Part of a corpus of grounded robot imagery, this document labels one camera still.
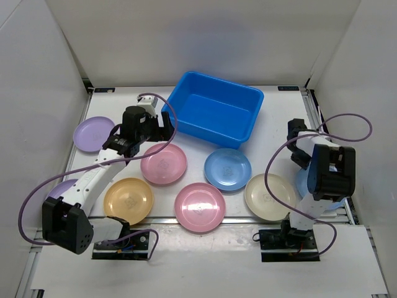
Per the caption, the pink plate front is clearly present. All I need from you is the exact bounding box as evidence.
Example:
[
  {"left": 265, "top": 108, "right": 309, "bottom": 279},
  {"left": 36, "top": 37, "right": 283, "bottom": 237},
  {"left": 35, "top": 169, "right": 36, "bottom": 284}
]
[{"left": 174, "top": 183, "right": 226, "bottom": 233}]

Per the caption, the left aluminium rail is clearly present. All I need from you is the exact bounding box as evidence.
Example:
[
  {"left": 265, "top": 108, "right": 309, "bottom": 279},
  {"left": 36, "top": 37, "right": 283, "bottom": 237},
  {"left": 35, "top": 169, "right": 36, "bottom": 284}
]
[{"left": 15, "top": 89, "right": 94, "bottom": 298}]

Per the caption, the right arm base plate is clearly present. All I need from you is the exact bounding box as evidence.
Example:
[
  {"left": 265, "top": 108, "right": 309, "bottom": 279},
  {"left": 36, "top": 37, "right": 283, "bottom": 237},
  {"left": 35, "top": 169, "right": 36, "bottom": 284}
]
[{"left": 252, "top": 229, "right": 320, "bottom": 263}]

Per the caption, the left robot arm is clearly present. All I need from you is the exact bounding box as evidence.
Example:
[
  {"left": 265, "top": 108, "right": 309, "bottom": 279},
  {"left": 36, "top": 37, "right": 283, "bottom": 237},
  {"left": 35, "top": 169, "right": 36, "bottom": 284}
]
[{"left": 42, "top": 106, "right": 175, "bottom": 255}]

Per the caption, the pink plate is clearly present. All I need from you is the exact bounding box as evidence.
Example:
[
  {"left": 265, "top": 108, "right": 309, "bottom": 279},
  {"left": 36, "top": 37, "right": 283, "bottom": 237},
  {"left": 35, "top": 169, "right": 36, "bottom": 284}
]
[
  {"left": 174, "top": 183, "right": 226, "bottom": 233},
  {"left": 140, "top": 144, "right": 187, "bottom": 185}
]

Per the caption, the yellow plate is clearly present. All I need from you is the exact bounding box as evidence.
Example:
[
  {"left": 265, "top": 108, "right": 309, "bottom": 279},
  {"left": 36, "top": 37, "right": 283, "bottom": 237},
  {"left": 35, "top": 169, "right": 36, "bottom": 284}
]
[{"left": 103, "top": 178, "right": 154, "bottom": 225}]

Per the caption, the purple plate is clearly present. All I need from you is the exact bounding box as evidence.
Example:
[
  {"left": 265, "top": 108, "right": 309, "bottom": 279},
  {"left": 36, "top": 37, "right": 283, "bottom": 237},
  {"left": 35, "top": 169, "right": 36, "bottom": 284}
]
[
  {"left": 73, "top": 116, "right": 115, "bottom": 153},
  {"left": 47, "top": 179, "right": 78, "bottom": 199}
]

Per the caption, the pink plate back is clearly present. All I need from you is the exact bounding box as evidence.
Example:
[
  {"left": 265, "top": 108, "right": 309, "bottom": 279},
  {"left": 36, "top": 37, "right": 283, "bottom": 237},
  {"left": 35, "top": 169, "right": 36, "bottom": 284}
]
[{"left": 140, "top": 144, "right": 187, "bottom": 185}]

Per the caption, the cream plate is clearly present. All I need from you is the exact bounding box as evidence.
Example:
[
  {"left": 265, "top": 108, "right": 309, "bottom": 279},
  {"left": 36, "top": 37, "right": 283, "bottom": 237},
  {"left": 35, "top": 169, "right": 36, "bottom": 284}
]
[{"left": 244, "top": 174, "right": 297, "bottom": 222}]

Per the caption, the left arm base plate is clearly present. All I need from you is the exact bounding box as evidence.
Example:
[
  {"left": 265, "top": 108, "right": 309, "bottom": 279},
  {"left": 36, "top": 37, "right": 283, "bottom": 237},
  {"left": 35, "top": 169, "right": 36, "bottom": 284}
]
[{"left": 91, "top": 229, "right": 151, "bottom": 261}]

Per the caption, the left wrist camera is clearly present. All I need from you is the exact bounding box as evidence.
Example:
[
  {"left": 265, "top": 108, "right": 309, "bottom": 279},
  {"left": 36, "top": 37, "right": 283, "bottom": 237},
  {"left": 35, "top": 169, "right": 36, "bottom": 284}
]
[{"left": 137, "top": 95, "right": 158, "bottom": 117}]

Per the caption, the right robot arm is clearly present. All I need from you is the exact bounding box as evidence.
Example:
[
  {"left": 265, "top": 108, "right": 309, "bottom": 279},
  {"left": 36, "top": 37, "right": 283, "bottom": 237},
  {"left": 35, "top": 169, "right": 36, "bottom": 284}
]
[{"left": 279, "top": 119, "right": 356, "bottom": 248}]

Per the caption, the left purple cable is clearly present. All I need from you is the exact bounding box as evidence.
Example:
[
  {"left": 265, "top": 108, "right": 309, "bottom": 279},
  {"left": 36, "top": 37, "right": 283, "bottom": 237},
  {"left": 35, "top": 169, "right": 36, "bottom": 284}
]
[{"left": 17, "top": 92, "right": 179, "bottom": 261}]

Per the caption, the light blue plate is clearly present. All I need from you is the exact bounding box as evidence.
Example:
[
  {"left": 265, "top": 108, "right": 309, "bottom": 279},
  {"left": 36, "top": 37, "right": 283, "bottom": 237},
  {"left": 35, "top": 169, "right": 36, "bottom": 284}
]
[{"left": 295, "top": 169, "right": 347, "bottom": 211}]

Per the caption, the blue plastic bin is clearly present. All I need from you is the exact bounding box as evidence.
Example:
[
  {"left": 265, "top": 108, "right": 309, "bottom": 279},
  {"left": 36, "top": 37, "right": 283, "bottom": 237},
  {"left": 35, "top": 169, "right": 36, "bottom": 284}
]
[{"left": 162, "top": 71, "right": 264, "bottom": 149}]

